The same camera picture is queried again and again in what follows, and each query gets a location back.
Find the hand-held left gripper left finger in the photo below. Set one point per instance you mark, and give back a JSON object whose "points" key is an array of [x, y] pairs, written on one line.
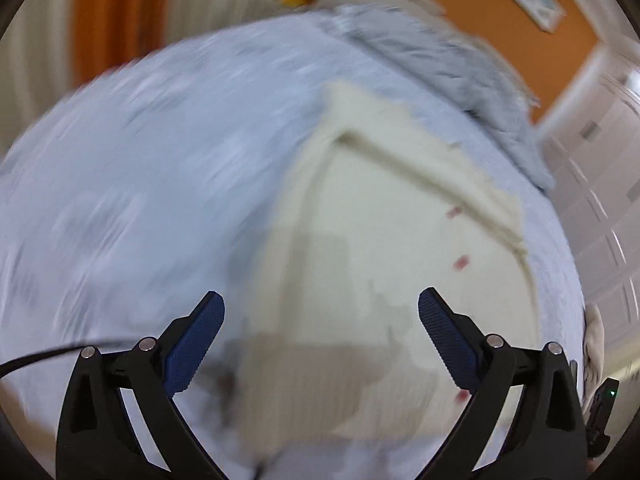
{"points": [[195, 340]]}

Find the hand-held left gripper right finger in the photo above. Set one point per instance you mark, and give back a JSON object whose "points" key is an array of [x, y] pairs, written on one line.
{"points": [[447, 340]]}

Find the cream small garment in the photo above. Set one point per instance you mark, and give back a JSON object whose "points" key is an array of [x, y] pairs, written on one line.
{"points": [[400, 260]]}

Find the cream cloth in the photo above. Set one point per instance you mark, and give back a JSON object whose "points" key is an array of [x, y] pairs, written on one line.
{"points": [[594, 340]]}

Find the bed with light blue sheet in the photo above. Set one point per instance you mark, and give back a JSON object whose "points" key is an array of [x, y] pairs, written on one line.
{"points": [[150, 185]]}

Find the white wardrobe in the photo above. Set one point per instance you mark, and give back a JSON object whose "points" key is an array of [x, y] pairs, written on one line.
{"points": [[595, 185]]}

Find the grey blanket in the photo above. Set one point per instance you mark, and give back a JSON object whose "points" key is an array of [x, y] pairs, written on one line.
{"points": [[450, 70]]}

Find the orange curtain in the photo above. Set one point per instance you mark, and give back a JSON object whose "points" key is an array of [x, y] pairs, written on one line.
{"points": [[120, 15]]}

